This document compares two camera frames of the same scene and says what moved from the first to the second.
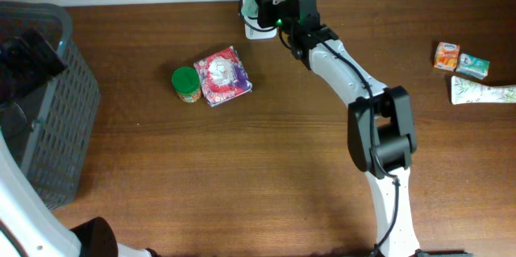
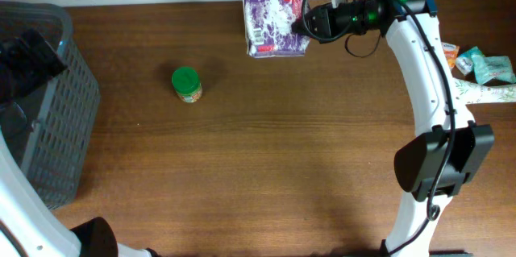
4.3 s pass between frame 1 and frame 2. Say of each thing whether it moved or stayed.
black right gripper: moved
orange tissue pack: stayed
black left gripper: stayed
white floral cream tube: stayed
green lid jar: stayed
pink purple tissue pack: moved
